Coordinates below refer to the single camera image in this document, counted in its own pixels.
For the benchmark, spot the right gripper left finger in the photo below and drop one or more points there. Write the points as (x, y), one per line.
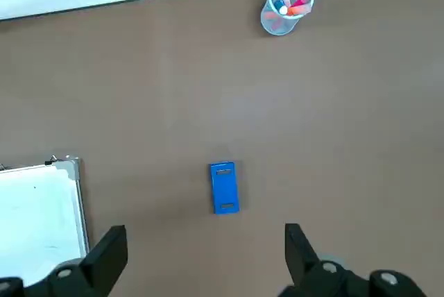
(100, 262)

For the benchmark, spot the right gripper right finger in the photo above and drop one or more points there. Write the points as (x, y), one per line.
(305, 269)

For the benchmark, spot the blue plastic eraser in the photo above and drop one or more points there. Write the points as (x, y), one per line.
(224, 189)

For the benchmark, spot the metal framed whiteboard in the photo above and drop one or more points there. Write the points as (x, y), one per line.
(34, 224)

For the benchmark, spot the blue marker white end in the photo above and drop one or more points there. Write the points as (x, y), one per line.
(280, 5)

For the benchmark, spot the small black binder clip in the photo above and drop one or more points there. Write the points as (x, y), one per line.
(51, 161)

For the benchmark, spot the clear plastic pen cup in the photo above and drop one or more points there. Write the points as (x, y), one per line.
(274, 28)

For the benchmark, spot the orange highlighter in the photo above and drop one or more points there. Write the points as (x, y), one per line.
(298, 10)

